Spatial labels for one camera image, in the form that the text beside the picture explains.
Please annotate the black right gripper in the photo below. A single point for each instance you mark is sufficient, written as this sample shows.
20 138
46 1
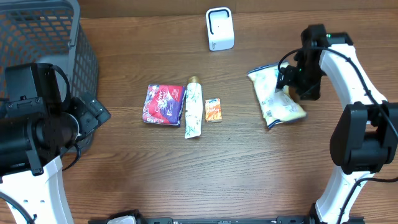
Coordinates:
285 77

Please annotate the yellow snack bag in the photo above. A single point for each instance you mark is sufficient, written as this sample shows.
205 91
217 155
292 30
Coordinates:
276 104

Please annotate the orange small snack pack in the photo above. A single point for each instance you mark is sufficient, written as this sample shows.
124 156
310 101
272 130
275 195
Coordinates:
213 111

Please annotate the white tube gold cap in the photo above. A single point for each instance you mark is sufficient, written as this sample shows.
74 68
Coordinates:
193 108

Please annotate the purple red snack pack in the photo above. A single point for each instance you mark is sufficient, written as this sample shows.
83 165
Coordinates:
164 104

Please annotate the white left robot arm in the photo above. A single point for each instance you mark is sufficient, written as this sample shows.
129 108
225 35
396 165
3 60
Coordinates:
39 128

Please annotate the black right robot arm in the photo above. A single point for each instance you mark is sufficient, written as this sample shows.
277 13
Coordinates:
365 138

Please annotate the white barcode scanner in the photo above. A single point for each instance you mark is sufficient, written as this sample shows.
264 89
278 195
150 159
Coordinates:
219 24

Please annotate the dark grey plastic basket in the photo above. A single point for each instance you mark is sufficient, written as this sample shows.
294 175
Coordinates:
50 32

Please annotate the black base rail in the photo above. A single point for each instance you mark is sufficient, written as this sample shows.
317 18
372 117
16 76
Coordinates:
135 216

